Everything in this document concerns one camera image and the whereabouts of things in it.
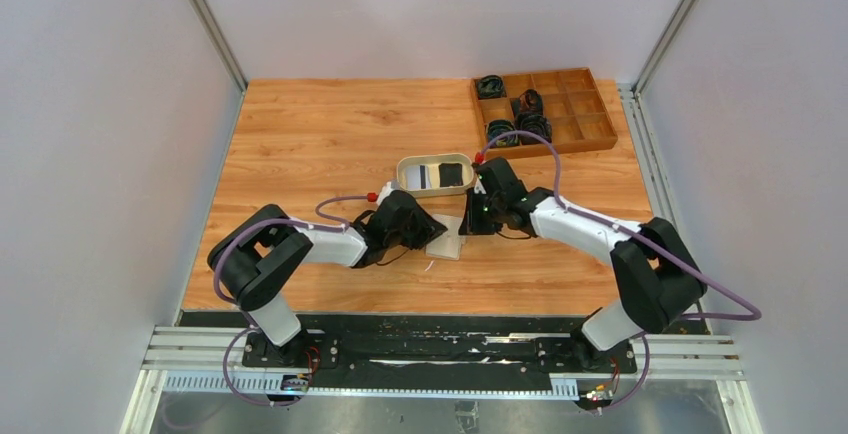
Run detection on white leather card holder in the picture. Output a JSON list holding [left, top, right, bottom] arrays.
[[425, 214, 464, 260]]

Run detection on white credit card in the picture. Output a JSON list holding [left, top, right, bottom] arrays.
[[404, 164, 438, 192]]

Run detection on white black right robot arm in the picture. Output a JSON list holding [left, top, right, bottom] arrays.
[[466, 157, 707, 370]]

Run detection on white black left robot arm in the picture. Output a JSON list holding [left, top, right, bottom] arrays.
[[207, 190, 448, 366]]

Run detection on black VIP card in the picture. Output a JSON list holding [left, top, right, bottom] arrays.
[[438, 163, 465, 188]]

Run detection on cream oval plastic tray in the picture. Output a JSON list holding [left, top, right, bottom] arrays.
[[396, 153, 476, 198]]

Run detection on rolled green black tie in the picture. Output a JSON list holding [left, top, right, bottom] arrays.
[[486, 119, 520, 148]]

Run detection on wooden compartment organizer box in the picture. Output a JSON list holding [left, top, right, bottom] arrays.
[[469, 67, 618, 159]]

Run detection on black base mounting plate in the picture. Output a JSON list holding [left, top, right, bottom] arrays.
[[225, 311, 710, 393]]

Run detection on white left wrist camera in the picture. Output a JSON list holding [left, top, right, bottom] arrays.
[[376, 179, 400, 205]]

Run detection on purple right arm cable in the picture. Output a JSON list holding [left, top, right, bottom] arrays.
[[473, 130, 763, 414]]

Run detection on aluminium rail frame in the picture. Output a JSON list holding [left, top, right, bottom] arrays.
[[119, 83, 763, 434]]

